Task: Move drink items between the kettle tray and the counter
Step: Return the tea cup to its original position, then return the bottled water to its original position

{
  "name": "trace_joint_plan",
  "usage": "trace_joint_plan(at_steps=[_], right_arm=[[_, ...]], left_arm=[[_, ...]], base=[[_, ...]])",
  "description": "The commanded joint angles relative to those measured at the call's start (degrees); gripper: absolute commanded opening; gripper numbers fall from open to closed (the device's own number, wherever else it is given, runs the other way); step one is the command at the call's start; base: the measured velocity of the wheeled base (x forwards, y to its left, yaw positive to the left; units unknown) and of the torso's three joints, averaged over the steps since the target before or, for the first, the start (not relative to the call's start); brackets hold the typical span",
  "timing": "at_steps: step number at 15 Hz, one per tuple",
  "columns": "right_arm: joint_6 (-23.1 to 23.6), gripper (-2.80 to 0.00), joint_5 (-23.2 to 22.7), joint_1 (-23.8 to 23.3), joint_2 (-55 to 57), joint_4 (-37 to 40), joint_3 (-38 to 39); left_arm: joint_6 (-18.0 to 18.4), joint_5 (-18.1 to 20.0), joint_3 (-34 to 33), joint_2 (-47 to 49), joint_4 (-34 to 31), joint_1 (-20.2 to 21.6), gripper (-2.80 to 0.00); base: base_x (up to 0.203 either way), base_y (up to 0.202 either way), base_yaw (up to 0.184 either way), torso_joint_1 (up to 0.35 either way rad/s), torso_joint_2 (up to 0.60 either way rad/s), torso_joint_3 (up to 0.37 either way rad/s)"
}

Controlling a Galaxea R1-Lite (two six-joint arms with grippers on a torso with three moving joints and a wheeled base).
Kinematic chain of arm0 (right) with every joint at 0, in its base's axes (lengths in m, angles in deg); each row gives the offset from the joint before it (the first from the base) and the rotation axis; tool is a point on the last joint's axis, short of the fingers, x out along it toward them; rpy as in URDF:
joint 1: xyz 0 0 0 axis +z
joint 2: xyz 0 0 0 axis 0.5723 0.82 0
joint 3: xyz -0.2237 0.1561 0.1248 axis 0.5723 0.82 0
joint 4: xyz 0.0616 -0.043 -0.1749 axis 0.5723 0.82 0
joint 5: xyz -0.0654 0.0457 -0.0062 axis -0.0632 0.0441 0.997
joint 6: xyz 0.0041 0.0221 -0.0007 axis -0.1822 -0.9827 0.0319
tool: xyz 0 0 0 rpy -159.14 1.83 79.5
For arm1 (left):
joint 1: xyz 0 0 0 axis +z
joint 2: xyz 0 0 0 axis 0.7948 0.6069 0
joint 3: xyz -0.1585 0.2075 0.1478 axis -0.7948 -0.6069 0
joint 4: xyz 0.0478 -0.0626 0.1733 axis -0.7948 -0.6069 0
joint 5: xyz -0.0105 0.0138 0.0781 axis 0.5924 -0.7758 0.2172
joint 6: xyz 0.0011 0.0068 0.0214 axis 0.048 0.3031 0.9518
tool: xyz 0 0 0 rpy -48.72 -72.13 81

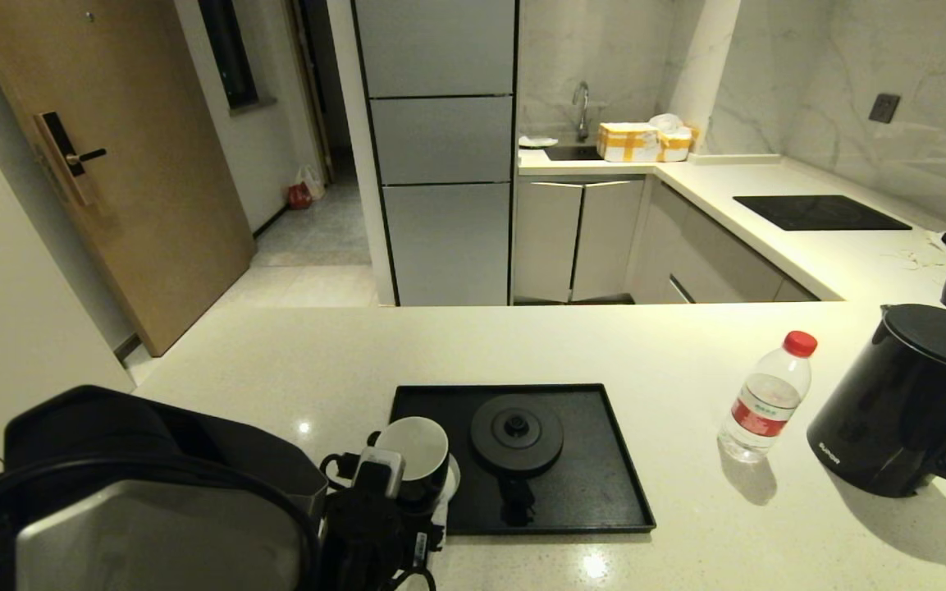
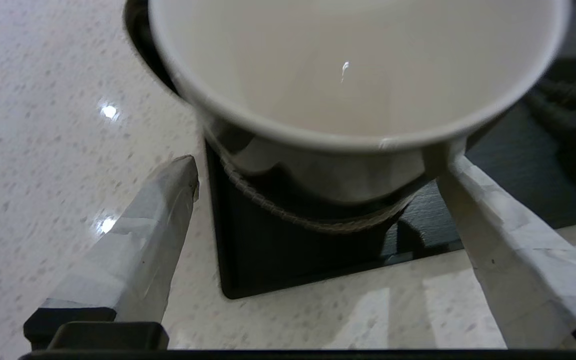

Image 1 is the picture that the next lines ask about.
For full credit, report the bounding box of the clear plastic water bottle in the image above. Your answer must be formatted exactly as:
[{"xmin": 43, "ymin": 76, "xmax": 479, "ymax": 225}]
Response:
[{"xmin": 717, "ymin": 331, "xmax": 818, "ymax": 465}]

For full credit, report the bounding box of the black electric kettle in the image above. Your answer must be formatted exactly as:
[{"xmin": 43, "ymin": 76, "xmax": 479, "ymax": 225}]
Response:
[{"xmin": 807, "ymin": 304, "xmax": 946, "ymax": 498}]

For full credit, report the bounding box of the black round kettle base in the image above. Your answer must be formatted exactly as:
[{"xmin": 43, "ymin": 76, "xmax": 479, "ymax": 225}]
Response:
[{"xmin": 471, "ymin": 394, "xmax": 565, "ymax": 475}]

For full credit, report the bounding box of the round white coaster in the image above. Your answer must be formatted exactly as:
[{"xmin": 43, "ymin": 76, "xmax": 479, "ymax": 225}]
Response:
[{"xmin": 438, "ymin": 454, "xmax": 463, "ymax": 528}]

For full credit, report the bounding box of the black rectangular tray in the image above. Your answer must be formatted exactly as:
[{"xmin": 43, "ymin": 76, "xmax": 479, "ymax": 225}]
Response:
[{"xmin": 389, "ymin": 384, "xmax": 657, "ymax": 537}]

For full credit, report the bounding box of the grey sink base cabinet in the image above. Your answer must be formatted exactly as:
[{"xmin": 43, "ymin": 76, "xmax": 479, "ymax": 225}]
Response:
[{"xmin": 514, "ymin": 177, "xmax": 646, "ymax": 304}]

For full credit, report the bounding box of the tall grey cabinet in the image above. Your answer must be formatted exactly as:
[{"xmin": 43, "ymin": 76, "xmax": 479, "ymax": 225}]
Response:
[{"xmin": 351, "ymin": 0, "xmax": 519, "ymax": 307}]

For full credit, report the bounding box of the grey counter drawer cabinet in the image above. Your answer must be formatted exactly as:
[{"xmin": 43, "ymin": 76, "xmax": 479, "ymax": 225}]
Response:
[{"xmin": 628, "ymin": 179, "xmax": 820, "ymax": 304}]

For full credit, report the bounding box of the brown wooden door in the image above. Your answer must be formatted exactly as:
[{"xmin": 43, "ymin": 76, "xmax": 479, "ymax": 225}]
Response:
[{"xmin": 0, "ymin": 0, "xmax": 256, "ymax": 357}]

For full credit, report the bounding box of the large box with yellow tape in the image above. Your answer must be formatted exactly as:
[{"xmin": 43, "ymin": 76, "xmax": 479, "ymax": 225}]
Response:
[{"xmin": 596, "ymin": 122, "xmax": 659, "ymax": 163}]

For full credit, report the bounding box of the white side cabinet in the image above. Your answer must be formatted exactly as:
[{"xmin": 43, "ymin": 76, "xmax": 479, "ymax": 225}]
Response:
[{"xmin": 0, "ymin": 144, "xmax": 134, "ymax": 460}]

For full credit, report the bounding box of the chrome sink faucet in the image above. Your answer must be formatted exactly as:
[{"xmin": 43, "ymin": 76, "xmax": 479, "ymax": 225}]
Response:
[{"xmin": 573, "ymin": 80, "xmax": 592, "ymax": 143}]

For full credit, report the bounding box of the small box with yellow tape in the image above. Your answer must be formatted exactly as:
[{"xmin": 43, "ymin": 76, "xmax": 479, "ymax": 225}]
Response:
[{"xmin": 656, "ymin": 126, "xmax": 699, "ymax": 162}]

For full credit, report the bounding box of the dark window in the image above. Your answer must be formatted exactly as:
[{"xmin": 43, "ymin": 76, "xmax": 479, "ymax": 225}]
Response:
[{"xmin": 198, "ymin": 0, "xmax": 261, "ymax": 110}]

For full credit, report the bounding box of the black electronic door lock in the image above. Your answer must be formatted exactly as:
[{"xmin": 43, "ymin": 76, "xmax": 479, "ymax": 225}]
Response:
[{"xmin": 34, "ymin": 111, "xmax": 107, "ymax": 206}]

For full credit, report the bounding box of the black induction cooktop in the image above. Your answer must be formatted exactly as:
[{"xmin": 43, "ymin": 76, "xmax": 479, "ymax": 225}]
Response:
[{"xmin": 733, "ymin": 195, "xmax": 913, "ymax": 231}]

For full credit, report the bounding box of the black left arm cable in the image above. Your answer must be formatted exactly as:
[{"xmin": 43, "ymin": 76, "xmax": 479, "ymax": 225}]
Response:
[{"xmin": 318, "ymin": 431, "xmax": 441, "ymax": 591}]

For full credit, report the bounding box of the black power cord with plug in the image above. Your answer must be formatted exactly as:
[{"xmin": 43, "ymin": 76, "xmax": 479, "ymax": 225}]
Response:
[{"xmin": 501, "ymin": 474, "xmax": 541, "ymax": 527}]

